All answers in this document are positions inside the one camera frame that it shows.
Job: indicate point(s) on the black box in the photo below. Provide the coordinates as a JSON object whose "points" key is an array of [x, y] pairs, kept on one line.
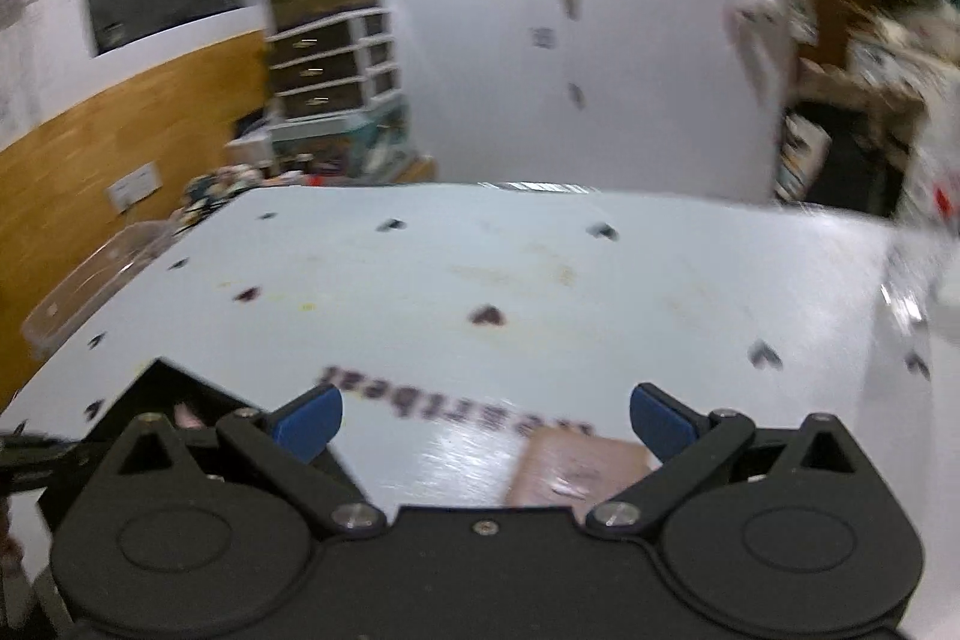
{"points": [[161, 385]]}

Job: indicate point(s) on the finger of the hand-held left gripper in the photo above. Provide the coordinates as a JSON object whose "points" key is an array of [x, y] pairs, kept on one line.
{"points": [[37, 449]]}

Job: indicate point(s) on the clear plastic water bottle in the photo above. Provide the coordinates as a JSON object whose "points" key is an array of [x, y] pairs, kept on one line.
{"points": [[926, 212]]}

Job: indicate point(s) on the white drawer unit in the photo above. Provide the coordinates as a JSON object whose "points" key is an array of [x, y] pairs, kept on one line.
{"points": [[330, 48]]}

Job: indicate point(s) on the pile of soft clutter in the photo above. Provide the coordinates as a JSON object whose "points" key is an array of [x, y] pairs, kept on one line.
{"points": [[217, 190]]}

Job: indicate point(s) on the patterned teal box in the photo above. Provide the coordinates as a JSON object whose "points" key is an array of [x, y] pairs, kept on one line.
{"points": [[345, 145]]}

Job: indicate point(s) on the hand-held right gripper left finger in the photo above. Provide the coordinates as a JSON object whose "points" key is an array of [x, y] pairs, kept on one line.
{"points": [[307, 422]]}

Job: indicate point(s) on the pink eyelash curler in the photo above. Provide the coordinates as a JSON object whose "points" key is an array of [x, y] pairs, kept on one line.
{"points": [[186, 415]]}

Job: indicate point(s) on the white wall socket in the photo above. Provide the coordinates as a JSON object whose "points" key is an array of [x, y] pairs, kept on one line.
{"points": [[133, 184]]}

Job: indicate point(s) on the clear plastic storage bin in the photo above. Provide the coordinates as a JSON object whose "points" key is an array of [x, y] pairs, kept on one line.
{"points": [[97, 280]]}

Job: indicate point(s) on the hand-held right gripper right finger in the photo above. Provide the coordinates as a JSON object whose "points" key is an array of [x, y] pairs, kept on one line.
{"points": [[660, 419]]}

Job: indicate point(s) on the white desktop appliance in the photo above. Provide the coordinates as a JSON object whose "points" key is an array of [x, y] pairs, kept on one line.
{"points": [[249, 149]]}

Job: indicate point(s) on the pinkish brown case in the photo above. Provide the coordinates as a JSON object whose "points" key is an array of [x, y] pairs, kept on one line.
{"points": [[570, 460]]}

